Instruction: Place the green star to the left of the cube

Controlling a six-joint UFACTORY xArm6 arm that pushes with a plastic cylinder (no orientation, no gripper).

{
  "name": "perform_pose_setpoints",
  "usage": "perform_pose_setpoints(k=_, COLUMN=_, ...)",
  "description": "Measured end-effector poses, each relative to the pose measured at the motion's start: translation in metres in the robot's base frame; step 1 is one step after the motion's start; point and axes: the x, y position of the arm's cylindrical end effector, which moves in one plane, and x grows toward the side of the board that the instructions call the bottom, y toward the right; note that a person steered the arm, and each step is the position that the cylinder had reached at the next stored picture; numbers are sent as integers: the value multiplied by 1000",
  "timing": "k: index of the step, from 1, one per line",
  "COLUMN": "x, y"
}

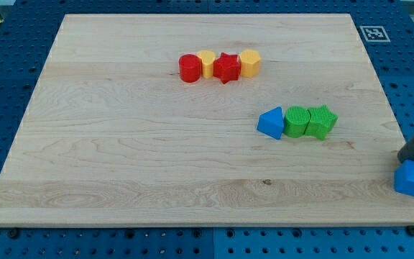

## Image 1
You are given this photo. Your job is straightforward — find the red star block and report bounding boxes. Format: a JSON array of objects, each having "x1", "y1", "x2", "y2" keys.
[{"x1": 213, "y1": 53, "x2": 241, "y2": 84}]

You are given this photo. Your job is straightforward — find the green star block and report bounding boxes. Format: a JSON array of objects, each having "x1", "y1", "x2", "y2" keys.
[{"x1": 305, "y1": 104, "x2": 338, "y2": 140}]

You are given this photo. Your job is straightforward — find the blue cube block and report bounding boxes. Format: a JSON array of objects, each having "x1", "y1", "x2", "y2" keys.
[{"x1": 394, "y1": 160, "x2": 414, "y2": 196}]

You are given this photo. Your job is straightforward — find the wooden board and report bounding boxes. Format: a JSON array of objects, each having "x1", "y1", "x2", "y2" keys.
[{"x1": 0, "y1": 14, "x2": 414, "y2": 227}]

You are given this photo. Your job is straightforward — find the blue triangle block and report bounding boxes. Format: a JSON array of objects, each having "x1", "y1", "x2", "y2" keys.
[{"x1": 257, "y1": 106, "x2": 285, "y2": 140}]

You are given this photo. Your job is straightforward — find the red cylinder block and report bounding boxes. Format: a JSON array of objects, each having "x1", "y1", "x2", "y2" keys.
[{"x1": 178, "y1": 54, "x2": 201, "y2": 83}]

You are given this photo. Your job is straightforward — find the yellow rounded block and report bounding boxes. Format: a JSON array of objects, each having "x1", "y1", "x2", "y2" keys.
[{"x1": 196, "y1": 50, "x2": 216, "y2": 79}]

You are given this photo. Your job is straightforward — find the yellow hexagon block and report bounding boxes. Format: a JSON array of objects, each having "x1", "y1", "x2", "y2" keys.
[{"x1": 239, "y1": 49, "x2": 261, "y2": 78}]

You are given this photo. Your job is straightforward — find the green cylinder block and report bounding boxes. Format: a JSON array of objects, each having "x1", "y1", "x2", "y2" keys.
[{"x1": 283, "y1": 106, "x2": 310, "y2": 138}]

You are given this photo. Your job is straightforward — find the white fiducial marker tag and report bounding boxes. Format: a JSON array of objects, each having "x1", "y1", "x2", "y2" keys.
[{"x1": 360, "y1": 25, "x2": 390, "y2": 42}]

